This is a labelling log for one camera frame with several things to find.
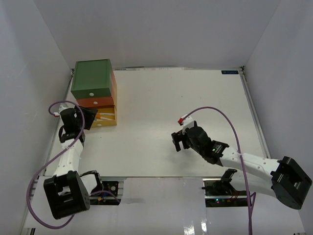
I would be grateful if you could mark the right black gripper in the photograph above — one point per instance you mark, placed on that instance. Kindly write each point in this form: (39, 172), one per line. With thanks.
(178, 137)

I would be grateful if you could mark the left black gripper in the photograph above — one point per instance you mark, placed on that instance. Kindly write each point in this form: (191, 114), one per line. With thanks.
(89, 114)

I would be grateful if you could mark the orange cap thin pen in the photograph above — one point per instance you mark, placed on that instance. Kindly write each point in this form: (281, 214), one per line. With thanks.
(103, 118)

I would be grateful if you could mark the yellow bottom drawer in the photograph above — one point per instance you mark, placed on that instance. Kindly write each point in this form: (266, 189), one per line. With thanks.
(106, 116)

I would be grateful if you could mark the orange drawer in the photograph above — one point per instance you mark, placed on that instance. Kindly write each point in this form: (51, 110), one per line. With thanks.
(96, 102)

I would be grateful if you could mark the salmon cap thin pen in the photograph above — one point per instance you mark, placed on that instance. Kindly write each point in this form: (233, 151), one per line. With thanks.
(106, 114)

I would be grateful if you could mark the green top drawer box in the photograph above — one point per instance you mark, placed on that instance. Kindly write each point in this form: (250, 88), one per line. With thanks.
(92, 79)

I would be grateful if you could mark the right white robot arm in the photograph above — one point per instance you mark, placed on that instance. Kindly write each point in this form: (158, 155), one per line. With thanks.
(282, 179)

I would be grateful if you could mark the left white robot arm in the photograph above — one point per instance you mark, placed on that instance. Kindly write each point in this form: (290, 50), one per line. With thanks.
(67, 191)

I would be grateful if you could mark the stacked orange yellow drawers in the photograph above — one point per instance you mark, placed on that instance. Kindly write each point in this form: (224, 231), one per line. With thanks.
(114, 85)

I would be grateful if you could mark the blue logo sticker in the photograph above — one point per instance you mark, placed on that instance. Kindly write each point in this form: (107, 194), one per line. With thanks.
(229, 72)

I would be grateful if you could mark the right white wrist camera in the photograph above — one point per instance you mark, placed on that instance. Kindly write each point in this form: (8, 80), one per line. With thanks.
(186, 122)

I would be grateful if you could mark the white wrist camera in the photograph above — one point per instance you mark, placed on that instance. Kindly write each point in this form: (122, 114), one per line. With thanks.
(62, 107)
(186, 122)

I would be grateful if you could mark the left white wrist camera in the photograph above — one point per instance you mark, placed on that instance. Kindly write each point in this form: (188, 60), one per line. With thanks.
(62, 107)

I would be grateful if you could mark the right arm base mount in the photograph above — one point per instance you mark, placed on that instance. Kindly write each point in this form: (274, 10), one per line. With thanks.
(219, 193)

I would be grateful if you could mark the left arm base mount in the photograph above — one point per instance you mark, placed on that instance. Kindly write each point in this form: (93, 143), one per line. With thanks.
(109, 193)

